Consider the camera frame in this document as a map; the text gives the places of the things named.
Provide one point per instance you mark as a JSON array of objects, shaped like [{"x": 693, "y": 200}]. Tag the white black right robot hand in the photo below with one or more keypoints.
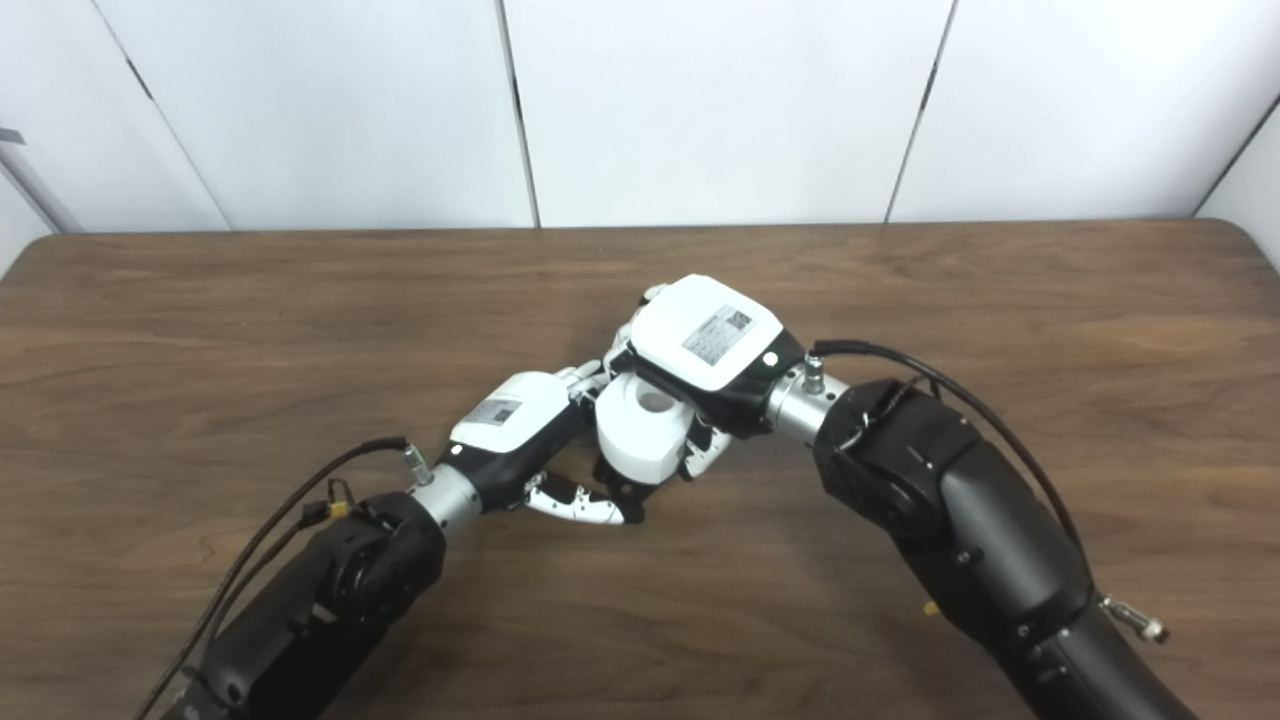
[{"x": 710, "y": 335}]

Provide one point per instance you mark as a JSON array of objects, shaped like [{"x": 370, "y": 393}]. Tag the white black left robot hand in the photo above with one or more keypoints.
[{"x": 510, "y": 415}]

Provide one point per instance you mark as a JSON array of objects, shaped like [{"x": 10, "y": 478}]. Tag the round white plastic piece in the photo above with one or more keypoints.
[{"x": 640, "y": 445}]

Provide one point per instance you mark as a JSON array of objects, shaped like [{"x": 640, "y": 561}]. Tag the black flanged holder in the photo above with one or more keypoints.
[{"x": 625, "y": 497}]

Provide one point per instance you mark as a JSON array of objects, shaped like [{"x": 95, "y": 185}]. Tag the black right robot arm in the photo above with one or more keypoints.
[{"x": 980, "y": 530}]

